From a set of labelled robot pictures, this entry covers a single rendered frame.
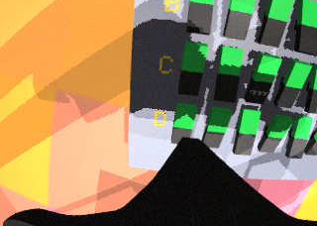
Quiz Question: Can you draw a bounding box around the light grey switch panel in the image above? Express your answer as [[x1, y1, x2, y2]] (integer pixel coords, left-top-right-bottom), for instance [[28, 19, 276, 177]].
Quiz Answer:
[[128, 0, 317, 179]]

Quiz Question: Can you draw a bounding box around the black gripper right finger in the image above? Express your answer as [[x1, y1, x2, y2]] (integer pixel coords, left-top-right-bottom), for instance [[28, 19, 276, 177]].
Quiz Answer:
[[191, 139, 317, 226]]

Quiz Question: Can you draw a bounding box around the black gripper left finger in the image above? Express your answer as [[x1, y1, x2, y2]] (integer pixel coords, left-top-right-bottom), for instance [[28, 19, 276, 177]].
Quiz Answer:
[[3, 138, 194, 226]]

